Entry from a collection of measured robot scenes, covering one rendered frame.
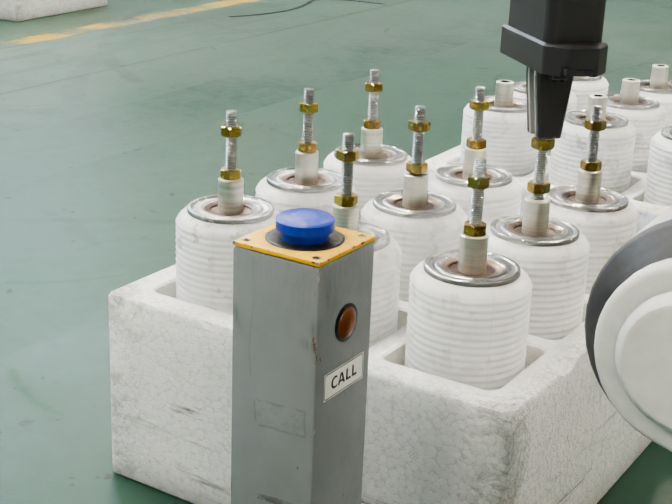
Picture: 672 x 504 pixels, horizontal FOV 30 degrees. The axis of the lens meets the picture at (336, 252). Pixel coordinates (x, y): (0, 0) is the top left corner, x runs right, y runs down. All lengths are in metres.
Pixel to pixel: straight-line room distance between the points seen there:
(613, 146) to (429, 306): 0.56
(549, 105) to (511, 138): 0.47
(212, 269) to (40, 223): 0.82
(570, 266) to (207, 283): 0.31
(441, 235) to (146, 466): 0.34
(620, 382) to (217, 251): 0.45
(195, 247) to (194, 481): 0.21
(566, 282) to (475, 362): 0.14
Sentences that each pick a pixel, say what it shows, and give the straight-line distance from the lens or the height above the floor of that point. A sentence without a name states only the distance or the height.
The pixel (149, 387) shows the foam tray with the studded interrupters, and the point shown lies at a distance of 1.12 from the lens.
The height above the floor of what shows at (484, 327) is 0.22.
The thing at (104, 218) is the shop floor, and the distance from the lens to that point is 1.89.
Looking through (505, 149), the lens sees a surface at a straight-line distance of 1.52.
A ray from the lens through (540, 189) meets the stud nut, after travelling 1.07.
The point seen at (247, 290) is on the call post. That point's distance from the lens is 0.84.
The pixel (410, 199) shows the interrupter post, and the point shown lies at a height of 0.26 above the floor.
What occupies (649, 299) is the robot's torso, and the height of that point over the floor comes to 0.34.
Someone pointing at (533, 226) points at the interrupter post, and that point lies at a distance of 1.07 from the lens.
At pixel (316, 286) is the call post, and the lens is 0.80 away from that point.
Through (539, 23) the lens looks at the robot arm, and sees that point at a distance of 1.01.
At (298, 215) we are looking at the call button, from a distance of 0.84.
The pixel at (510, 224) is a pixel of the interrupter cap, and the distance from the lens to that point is 1.09.
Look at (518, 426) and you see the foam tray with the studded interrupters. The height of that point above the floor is 0.16.
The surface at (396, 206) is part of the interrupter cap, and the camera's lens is 1.12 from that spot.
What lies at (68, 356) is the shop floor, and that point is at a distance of 1.43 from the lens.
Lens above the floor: 0.59
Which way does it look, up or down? 20 degrees down
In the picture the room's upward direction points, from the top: 2 degrees clockwise
